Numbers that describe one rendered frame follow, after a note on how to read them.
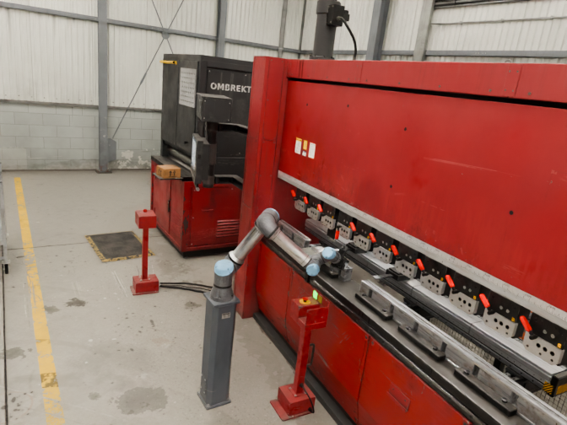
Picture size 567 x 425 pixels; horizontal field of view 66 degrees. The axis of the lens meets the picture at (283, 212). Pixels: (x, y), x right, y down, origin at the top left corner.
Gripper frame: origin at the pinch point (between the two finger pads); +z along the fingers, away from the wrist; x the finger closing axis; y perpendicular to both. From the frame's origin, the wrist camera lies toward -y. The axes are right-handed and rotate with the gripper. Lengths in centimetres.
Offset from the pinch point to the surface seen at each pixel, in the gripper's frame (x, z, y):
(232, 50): -556, 376, -413
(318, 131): -46, -21, -81
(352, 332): 23.1, -10.1, 41.7
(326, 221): -23.4, -2.8, -22.7
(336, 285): 0.6, -4.1, 17.4
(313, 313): 0.1, -23.3, 39.4
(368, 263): 7.5, 22.6, -6.6
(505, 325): 102, -65, 13
